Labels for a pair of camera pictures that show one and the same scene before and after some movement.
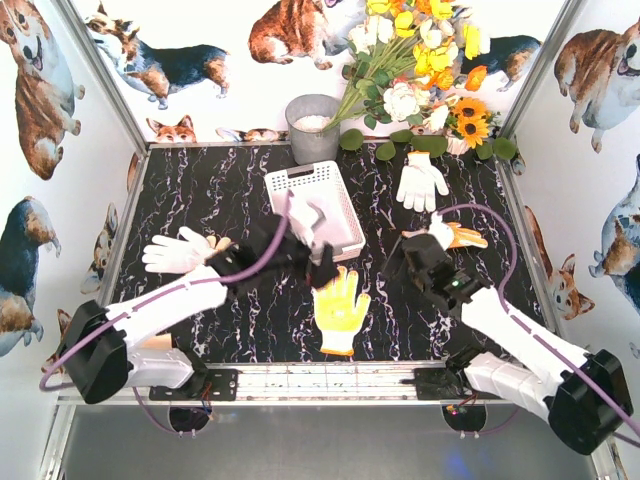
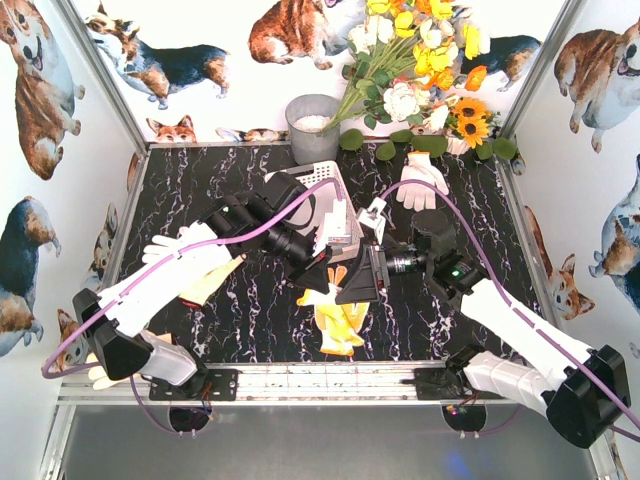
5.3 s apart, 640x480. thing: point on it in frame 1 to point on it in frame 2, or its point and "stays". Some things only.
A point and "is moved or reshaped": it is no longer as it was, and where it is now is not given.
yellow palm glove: [339, 315] is moved or reshaped
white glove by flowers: [419, 182] stays
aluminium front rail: [295, 385] stays
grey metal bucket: [311, 143] stays
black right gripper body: [411, 248] to [376, 267]
